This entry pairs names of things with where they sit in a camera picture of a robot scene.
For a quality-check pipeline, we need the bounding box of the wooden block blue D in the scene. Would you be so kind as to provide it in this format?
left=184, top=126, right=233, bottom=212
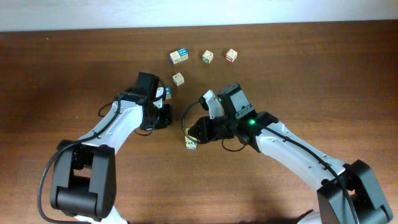
left=185, top=136, right=197, bottom=150

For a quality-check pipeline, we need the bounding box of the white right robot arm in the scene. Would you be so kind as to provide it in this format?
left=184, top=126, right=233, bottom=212
left=184, top=90, right=393, bottom=223

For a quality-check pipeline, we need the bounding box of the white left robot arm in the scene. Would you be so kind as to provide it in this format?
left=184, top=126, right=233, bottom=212
left=45, top=87, right=172, bottom=223

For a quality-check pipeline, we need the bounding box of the wooden block blue 5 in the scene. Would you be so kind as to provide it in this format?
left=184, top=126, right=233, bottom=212
left=165, top=87, right=172, bottom=100

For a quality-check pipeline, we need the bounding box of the wooden block blue 2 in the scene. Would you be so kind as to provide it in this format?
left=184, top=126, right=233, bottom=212
left=172, top=73, right=184, bottom=86

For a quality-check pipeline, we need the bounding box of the wooden block blue 1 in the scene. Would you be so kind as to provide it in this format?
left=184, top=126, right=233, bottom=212
left=170, top=51, right=181, bottom=64

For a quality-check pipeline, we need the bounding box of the wooden block blue top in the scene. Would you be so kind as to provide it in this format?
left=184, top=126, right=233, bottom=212
left=177, top=48, right=188, bottom=61

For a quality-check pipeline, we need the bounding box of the wooden block green N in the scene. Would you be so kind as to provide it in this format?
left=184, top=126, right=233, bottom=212
left=202, top=50, right=214, bottom=64

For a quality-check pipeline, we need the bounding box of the wooden block red I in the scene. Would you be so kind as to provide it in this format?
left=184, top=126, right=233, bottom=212
left=226, top=49, right=238, bottom=63

